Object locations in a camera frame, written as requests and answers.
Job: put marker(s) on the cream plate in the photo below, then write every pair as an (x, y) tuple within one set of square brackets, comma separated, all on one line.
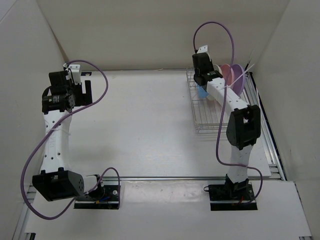
[(217, 68)]

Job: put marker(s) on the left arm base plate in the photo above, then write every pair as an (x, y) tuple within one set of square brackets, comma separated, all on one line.
[(104, 197)]

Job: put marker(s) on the purple plate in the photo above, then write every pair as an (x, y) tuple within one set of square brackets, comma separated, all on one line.
[(239, 79)]

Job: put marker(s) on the metal wire dish rack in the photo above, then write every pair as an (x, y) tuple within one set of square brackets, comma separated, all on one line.
[(208, 114)]

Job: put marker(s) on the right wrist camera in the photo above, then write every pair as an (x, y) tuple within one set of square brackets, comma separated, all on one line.
[(202, 49)]

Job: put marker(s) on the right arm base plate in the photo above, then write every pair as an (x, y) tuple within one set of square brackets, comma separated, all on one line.
[(221, 200)]

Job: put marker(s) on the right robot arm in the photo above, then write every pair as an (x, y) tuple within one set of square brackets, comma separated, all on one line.
[(243, 127)]

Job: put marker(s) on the blue plate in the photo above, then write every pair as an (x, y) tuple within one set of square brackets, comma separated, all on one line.
[(201, 90)]

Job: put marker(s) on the pink plate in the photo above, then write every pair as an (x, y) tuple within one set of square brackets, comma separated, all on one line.
[(228, 74)]

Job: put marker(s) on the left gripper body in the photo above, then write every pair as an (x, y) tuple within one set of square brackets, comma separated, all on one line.
[(76, 90)]

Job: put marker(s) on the aluminium frame rail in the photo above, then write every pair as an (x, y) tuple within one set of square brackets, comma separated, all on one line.
[(267, 138)]

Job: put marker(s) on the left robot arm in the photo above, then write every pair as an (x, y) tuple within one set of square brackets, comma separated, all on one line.
[(56, 180)]

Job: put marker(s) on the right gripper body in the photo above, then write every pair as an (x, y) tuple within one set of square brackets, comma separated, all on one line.
[(210, 63)]

